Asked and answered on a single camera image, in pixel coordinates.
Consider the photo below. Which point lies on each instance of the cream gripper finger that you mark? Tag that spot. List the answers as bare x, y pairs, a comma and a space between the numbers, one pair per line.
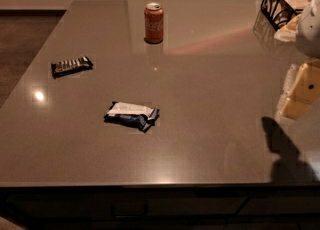
288, 32
300, 90

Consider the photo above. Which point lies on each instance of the blue white snack packet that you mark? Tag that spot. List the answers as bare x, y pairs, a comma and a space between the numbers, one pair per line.
132, 115

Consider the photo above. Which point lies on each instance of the black wire basket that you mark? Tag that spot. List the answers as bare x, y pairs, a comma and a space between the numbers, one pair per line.
278, 12

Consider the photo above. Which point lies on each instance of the black chocolate bar wrapper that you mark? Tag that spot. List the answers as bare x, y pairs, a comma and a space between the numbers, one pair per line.
67, 67

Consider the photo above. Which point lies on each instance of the red coke can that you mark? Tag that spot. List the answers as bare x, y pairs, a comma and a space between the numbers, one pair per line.
154, 16

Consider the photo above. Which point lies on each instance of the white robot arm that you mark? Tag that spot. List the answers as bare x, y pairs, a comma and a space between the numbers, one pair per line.
308, 36

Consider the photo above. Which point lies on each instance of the dark cabinet drawer handle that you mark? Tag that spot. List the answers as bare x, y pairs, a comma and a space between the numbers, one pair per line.
129, 209

